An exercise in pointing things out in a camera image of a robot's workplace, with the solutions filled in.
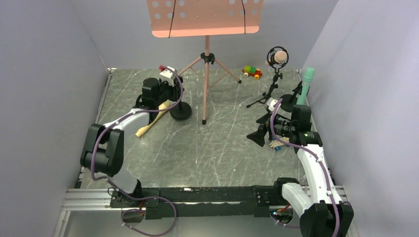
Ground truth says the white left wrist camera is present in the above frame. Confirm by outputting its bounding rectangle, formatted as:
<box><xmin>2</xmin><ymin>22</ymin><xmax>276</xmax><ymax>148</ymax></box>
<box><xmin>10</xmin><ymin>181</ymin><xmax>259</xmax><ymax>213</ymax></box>
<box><xmin>159</xmin><ymin>65</ymin><xmax>177</xmax><ymax>79</ymax></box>

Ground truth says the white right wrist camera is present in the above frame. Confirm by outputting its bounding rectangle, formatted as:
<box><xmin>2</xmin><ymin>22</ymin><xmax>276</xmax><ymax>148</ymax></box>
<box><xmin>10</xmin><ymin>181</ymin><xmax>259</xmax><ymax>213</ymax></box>
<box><xmin>264</xmin><ymin>97</ymin><xmax>282</xmax><ymax>114</ymax></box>

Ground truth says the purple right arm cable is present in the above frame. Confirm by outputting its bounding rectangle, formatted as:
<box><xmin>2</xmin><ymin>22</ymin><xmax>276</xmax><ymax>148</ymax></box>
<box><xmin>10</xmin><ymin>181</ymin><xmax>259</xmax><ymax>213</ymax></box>
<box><xmin>270</xmin><ymin>98</ymin><xmax>351</xmax><ymax>237</ymax></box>

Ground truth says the pink music stand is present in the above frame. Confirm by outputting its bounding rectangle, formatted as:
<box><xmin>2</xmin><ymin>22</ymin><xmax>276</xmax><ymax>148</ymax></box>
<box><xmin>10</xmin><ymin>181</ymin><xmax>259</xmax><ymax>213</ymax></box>
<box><xmin>146</xmin><ymin>0</ymin><xmax>264</xmax><ymax>124</ymax></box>

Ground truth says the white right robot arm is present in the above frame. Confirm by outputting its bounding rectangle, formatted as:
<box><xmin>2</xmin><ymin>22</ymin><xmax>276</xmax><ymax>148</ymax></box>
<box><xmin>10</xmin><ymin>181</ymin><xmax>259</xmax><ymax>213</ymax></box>
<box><xmin>247</xmin><ymin>100</ymin><xmax>354</xmax><ymax>237</ymax></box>

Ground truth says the yellow microphone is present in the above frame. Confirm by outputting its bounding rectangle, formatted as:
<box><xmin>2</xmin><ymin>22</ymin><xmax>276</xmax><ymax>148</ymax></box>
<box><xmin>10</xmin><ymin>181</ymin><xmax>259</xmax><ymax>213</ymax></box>
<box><xmin>135</xmin><ymin>100</ymin><xmax>172</xmax><ymax>138</ymax></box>

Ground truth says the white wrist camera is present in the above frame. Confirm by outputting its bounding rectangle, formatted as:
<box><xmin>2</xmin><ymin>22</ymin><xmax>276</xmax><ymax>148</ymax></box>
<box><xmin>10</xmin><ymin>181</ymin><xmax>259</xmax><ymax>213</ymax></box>
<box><xmin>264</xmin><ymin>97</ymin><xmax>282</xmax><ymax>114</ymax></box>
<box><xmin>159</xmin><ymin>65</ymin><xmax>177</xmax><ymax>79</ymax></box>

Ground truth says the black round-base mic stand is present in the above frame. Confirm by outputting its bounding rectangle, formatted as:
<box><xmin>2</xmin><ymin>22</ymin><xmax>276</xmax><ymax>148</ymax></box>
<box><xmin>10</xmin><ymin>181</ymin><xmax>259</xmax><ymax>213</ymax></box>
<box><xmin>169</xmin><ymin>78</ymin><xmax>193</xmax><ymax>121</ymax></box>
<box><xmin>280</xmin><ymin>81</ymin><xmax>302</xmax><ymax>113</ymax></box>

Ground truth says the teal microphone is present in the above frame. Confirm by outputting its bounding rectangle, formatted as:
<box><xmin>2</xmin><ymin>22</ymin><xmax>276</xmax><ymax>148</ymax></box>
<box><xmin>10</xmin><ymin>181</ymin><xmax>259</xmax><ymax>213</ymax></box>
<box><xmin>296</xmin><ymin>67</ymin><xmax>316</xmax><ymax>105</ymax></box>

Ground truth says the white blue toy block car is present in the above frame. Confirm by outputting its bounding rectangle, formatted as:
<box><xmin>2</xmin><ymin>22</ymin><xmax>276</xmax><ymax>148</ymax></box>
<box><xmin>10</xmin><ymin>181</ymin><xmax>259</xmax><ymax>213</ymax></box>
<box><xmin>269</xmin><ymin>137</ymin><xmax>290</xmax><ymax>151</ymax></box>

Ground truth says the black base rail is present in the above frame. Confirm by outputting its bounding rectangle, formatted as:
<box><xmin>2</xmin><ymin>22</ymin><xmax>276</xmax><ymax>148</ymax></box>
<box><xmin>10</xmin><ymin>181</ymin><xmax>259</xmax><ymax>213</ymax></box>
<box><xmin>110</xmin><ymin>185</ymin><xmax>288</xmax><ymax>220</ymax></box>

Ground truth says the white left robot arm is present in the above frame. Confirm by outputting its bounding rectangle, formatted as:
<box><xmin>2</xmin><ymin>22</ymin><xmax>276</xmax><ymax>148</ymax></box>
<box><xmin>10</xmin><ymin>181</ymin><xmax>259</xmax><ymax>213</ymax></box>
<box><xmin>80</xmin><ymin>76</ymin><xmax>184</xmax><ymax>199</ymax></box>

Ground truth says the black tripod microphone stand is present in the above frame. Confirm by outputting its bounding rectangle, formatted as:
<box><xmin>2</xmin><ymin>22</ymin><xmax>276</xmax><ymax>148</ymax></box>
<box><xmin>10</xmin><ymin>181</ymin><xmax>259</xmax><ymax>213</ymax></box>
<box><xmin>246</xmin><ymin>46</ymin><xmax>289</xmax><ymax>108</ymax></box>

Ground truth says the colourful toy block train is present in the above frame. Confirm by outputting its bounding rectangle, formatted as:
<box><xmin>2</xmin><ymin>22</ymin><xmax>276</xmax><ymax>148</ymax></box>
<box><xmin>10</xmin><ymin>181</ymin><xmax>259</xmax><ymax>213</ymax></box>
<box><xmin>242</xmin><ymin>65</ymin><xmax>263</xmax><ymax>79</ymax></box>

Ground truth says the pink microphone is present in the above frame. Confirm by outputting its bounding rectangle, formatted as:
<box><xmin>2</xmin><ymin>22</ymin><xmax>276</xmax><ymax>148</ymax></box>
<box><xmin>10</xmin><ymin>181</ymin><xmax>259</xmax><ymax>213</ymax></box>
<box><xmin>265</xmin><ymin>51</ymin><xmax>288</xmax><ymax>66</ymax></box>

